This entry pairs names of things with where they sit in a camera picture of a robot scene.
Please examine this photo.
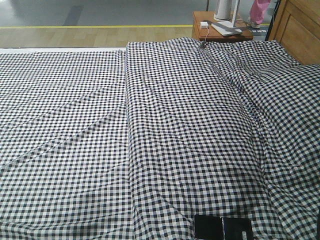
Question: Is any white charging cable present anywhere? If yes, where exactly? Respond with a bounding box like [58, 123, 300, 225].
[202, 26, 211, 46]

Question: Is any white charger adapter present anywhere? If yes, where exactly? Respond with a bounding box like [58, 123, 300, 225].
[199, 21, 209, 29]

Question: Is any checkered bed sheet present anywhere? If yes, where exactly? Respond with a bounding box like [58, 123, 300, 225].
[0, 50, 133, 240]

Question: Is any person in pink pants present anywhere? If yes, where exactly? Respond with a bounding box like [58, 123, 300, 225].
[248, 0, 271, 29]

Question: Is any wooden headboard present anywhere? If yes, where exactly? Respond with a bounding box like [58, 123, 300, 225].
[268, 0, 320, 65]

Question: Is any wooden nightstand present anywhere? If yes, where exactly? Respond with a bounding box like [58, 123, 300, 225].
[192, 10, 254, 42]

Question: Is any black foldable phone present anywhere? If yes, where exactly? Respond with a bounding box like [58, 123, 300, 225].
[194, 214, 254, 240]

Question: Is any checkered folded quilt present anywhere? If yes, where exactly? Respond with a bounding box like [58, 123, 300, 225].
[125, 38, 320, 240]

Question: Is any white cylindrical speaker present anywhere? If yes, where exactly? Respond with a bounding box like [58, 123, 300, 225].
[213, 0, 233, 22]

